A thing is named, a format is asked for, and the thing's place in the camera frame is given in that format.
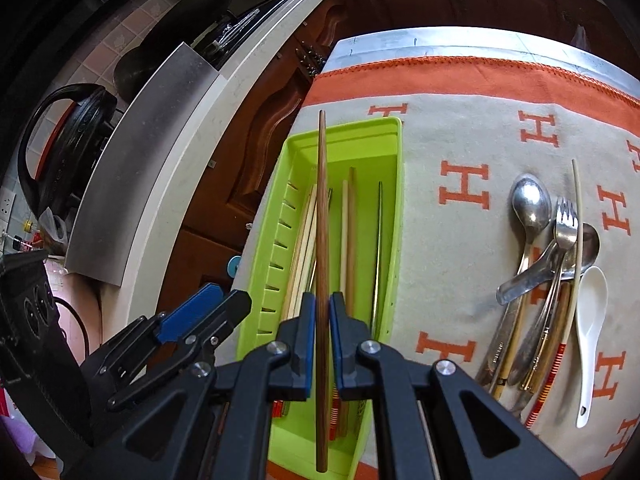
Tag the short metal soup spoon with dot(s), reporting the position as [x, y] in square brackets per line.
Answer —
[510, 290]

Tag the black wok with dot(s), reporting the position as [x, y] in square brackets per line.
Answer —
[137, 72]

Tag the metal fork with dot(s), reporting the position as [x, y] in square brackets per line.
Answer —
[565, 220]

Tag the blue round cabinet knob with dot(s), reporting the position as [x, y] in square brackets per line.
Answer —
[233, 266]

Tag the beige chopstick with red bands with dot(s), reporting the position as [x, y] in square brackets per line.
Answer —
[578, 220]

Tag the white wall socket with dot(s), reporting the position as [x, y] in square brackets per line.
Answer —
[5, 205]

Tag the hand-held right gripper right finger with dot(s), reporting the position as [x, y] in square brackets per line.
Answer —
[335, 345]

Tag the black gas stove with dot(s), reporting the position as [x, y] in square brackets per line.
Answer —
[235, 30]

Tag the yellowish chopstick with gold end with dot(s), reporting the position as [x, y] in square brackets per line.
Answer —
[511, 345]

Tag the white kitchen countertop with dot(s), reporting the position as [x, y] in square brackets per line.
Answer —
[200, 125]

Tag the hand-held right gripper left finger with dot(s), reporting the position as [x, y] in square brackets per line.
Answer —
[309, 340]

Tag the white ceramic spoon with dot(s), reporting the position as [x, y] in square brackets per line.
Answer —
[590, 320]

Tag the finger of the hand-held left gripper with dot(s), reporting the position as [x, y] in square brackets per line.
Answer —
[192, 312]
[225, 312]

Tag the white plastic bag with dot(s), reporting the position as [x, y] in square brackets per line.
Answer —
[580, 37]

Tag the orange beige patterned blanket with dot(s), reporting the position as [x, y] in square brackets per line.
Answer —
[450, 130]

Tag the plastic bag with food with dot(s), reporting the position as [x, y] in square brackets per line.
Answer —
[52, 227]

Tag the large metal spoon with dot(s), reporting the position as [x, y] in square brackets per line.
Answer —
[530, 205]

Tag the grey gridded mat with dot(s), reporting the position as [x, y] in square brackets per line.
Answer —
[450, 42]

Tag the stainless steel panel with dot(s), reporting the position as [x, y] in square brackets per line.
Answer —
[145, 160]

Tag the silver metal chopstick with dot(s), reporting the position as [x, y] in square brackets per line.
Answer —
[377, 250]

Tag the green plastic utensil tray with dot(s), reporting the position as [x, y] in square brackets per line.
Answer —
[360, 140]

